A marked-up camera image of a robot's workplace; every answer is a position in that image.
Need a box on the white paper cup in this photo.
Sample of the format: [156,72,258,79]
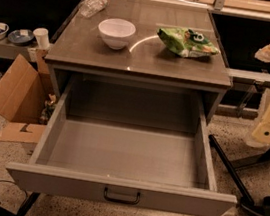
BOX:
[33,27,50,50]

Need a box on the green rice chip bag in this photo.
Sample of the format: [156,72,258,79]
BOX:
[157,27,219,58]

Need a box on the grey cabinet with top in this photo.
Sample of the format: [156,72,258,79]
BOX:
[45,0,231,118]

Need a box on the brown cardboard box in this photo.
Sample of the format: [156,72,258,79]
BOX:
[0,50,54,124]

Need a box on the white ceramic bowl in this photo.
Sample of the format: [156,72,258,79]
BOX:
[98,18,136,50]

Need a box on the blue patterned bowl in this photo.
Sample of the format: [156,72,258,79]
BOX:
[7,29,34,46]

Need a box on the flat cardboard piece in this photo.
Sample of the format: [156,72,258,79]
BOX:
[0,122,45,144]

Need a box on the black drawer handle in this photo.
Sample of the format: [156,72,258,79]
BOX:
[103,188,141,206]

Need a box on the clear plastic water bottle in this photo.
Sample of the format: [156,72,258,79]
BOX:
[79,0,111,18]

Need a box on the open grey top drawer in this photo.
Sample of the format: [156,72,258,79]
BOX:
[7,75,236,216]

